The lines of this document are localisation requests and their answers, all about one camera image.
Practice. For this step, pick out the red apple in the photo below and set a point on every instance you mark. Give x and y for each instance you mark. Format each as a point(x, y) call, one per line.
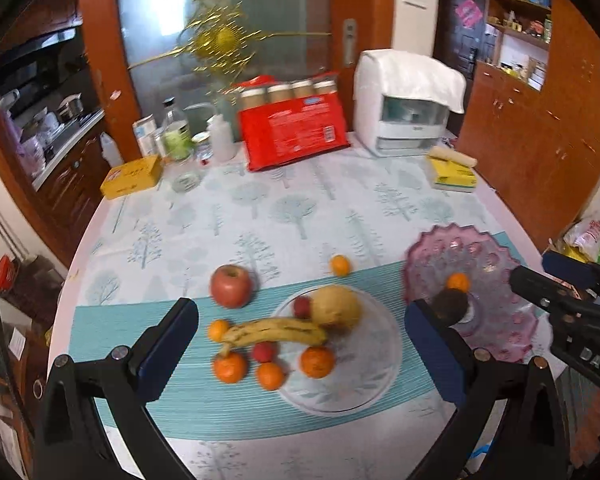
point(231, 286)

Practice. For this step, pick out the yellow tissue pack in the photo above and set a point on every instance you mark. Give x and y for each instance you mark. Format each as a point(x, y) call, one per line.
point(452, 172)

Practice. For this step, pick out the dark door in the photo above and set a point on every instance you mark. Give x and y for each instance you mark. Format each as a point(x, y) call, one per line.
point(455, 45)

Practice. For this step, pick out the white carton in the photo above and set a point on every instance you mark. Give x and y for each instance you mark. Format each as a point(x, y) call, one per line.
point(145, 135)

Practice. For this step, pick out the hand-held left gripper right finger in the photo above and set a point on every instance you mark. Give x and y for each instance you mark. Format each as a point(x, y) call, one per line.
point(432, 355)

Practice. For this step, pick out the small red fruit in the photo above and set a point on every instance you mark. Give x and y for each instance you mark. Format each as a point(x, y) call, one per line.
point(262, 352)
point(302, 306)

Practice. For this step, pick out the white plastic bottle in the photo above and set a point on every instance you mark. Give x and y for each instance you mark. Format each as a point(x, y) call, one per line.
point(111, 149)

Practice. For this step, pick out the white squeeze bottle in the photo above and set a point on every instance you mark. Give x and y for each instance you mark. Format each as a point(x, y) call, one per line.
point(221, 137)

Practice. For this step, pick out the tree print tablecloth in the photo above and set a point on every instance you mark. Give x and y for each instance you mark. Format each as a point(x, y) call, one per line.
point(305, 200)

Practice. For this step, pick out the wooden cabinet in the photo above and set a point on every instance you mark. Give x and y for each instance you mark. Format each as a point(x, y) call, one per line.
point(530, 150)

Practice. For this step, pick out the gold ornament plant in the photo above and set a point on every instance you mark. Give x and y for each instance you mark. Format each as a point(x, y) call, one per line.
point(220, 40)

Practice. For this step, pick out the white plastic bag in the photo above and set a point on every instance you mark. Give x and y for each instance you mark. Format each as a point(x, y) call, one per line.
point(582, 237)

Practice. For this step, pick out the dark round fruit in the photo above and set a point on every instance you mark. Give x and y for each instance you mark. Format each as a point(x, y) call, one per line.
point(450, 306)

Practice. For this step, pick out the yellow banana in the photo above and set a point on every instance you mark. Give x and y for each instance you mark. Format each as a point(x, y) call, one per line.
point(275, 332)

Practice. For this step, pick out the small glass jar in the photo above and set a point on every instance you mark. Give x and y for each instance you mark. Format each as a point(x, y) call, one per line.
point(201, 145)

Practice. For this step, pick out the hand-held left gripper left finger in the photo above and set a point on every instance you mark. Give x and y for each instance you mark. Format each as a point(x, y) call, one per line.
point(169, 347)

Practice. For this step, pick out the pink door poster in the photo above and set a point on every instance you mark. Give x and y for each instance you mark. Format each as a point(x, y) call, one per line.
point(467, 12)

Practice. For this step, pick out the clear glass cup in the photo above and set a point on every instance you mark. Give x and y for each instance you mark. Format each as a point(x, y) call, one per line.
point(185, 181)

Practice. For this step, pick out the yellow pear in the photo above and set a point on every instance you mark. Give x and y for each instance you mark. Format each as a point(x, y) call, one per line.
point(336, 305)

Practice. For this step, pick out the white countertop appliance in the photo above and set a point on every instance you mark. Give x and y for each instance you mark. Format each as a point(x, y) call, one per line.
point(410, 125)

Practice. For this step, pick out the wooden shelf unit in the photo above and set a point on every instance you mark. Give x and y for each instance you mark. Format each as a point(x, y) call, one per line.
point(517, 20)

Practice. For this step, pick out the clear bottle green label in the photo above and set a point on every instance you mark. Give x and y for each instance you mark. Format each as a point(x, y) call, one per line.
point(176, 135)

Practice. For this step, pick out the pink glass plate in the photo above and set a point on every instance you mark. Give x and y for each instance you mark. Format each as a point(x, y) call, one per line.
point(500, 280)

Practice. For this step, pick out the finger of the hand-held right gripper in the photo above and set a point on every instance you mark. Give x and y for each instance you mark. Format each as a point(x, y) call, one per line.
point(572, 266)
point(545, 290)

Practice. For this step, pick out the black range hood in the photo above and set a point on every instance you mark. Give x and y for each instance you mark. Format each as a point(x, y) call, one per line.
point(35, 47)

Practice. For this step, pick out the small orange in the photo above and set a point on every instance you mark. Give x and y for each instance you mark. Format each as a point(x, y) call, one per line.
point(340, 265)
point(218, 330)
point(457, 282)

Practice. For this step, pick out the brown lidded jar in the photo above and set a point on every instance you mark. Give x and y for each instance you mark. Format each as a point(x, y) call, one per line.
point(326, 86)
point(279, 94)
point(252, 98)
point(304, 90)

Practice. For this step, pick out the red package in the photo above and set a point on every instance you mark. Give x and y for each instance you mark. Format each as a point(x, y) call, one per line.
point(292, 127)

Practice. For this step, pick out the steel pot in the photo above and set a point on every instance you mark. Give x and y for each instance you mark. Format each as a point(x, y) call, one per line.
point(72, 107)

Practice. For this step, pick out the yellow box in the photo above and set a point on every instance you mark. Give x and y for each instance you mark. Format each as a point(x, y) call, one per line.
point(130, 176)

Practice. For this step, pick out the clear printed glass plate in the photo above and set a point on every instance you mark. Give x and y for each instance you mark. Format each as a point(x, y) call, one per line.
point(365, 365)

